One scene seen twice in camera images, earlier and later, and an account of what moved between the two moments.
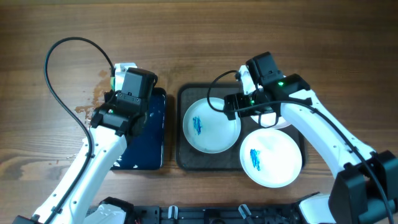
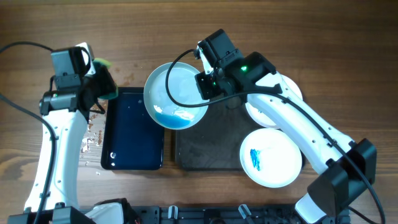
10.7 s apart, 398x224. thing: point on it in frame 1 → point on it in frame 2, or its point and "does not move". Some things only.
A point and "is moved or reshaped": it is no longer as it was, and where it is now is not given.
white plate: x=271 y=157 does not move
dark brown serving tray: x=189 y=158 does not move
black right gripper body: x=244 y=101 → x=211 y=84
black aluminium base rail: x=217 y=214 does not move
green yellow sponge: x=112 y=79 is moved or reshaped
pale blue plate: x=208 y=130 → x=183 y=88
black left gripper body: x=111 y=97 → x=101 y=82
